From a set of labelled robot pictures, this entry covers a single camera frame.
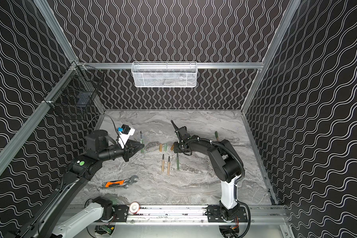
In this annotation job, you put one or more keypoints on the white round knob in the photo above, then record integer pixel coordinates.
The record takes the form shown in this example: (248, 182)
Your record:
(134, 208)

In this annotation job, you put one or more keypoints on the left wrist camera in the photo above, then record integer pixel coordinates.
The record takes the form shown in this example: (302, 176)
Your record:
(124, 132)

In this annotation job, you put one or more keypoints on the orange adjustable wrench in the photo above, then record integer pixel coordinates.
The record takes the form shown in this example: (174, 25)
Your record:
(125, 183)

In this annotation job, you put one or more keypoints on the black wire mesh basket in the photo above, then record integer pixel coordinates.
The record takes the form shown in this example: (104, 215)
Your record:
(76, 96)

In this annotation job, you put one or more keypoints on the aluminium corner frame post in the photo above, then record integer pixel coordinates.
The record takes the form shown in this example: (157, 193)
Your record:
(273, 47)

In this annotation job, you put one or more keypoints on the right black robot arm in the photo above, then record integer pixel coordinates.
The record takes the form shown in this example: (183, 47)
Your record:
(226, 164)

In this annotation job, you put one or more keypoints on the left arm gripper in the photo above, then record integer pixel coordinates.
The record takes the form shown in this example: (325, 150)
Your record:
(127, 150)

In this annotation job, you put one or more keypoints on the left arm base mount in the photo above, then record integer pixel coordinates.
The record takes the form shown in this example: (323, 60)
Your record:
(120, 214)

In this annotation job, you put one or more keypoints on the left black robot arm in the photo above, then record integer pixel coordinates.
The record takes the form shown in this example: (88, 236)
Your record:
(100, 147)

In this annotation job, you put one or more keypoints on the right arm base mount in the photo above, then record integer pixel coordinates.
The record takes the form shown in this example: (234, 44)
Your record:
(220, 214)

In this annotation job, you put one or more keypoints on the aluminium front rail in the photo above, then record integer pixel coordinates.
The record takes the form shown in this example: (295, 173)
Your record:
(191, 215)

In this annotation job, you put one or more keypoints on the white wire mesh basket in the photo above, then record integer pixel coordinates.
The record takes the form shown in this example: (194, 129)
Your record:
(165, 74)

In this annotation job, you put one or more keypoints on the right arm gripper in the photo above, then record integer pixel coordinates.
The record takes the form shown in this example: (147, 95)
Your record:
(182, 138)

